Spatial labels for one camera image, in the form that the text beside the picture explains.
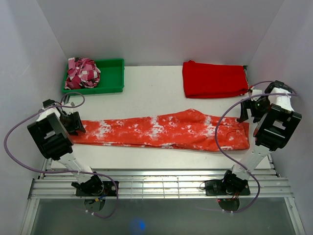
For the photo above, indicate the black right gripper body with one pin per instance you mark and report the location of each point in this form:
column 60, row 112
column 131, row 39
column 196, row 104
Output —
column 257, row 108

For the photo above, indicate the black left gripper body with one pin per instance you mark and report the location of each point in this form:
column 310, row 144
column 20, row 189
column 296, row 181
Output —
column 71, row 124

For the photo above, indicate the red white tie-dye trousers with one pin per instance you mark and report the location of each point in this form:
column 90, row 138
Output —
column 189, row 129

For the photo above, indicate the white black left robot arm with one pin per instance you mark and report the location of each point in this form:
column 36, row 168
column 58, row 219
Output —
column 52, row 133

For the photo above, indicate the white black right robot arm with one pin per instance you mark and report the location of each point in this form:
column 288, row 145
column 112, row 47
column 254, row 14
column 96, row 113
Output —
column 276, row 122

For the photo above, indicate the folded red trousers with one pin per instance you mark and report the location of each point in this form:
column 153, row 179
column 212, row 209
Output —
column 204, row 81

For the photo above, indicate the pink camouflage garment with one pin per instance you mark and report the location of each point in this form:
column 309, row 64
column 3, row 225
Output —
column 82, row 73

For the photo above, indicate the green plastic bin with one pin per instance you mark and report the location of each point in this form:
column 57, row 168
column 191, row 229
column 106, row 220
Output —
column 111, row 79

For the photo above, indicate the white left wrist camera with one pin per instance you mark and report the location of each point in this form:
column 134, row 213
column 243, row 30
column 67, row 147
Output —
column 68, row 107

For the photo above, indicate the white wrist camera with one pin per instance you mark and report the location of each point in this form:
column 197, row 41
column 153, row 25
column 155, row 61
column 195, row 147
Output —
column 255, row 94
column 68, row 107

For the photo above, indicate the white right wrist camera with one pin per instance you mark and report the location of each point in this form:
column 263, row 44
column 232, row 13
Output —
column 255, row 94

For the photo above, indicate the aluminium table frame rail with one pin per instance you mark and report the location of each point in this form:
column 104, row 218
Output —
column 150, row 173

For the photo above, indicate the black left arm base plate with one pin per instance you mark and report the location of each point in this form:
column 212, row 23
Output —
column 106, row 188

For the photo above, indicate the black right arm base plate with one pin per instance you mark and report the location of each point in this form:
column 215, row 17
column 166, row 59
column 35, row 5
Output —
column 220, row 188

